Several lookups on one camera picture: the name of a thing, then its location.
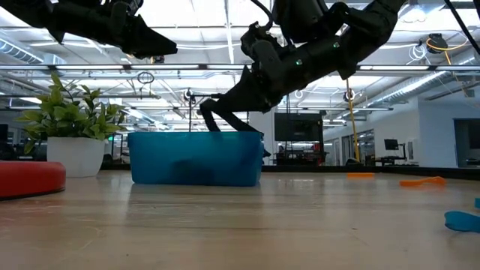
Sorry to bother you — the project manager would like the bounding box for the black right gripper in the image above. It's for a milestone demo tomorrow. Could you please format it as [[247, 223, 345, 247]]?
[[208, 22, 301, 113]]

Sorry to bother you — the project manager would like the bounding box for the orange utensil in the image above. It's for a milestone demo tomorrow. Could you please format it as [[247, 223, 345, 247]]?
[[399, 175, 447, 188]]

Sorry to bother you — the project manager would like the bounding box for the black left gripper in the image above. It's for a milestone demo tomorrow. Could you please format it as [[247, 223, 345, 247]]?
[[46, 0, 179, 60]]

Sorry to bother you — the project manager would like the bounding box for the artificial plant white pot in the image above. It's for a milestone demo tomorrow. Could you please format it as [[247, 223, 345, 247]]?
[[14, 72, 128, 179]]

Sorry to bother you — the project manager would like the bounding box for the red lamp stand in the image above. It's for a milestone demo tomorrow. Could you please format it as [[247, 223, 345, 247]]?
[[0, 160, 67, 200]]

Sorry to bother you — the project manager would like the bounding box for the black ceiling cable reel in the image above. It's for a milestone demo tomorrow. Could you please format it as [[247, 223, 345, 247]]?
[[426, 32, 450, 54]]

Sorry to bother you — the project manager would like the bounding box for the blue plastic bin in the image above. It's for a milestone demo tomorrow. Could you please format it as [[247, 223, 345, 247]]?
[[127, 130, 265, 188]]

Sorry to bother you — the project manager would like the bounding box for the black table edge frame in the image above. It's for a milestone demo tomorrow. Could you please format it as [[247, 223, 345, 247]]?
[[100, 161, 480, 182]]

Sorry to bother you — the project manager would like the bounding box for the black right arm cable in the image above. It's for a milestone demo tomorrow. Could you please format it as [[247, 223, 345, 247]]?
[[250, 0, 273, 32]]

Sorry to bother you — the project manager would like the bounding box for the yellow hanging hose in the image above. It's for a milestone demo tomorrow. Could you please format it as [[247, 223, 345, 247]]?
[[344, 78, 362, 163]]

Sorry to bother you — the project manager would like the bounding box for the large black monitor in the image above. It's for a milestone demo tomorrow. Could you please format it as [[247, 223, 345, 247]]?
[[274, 112, 324, 143]]

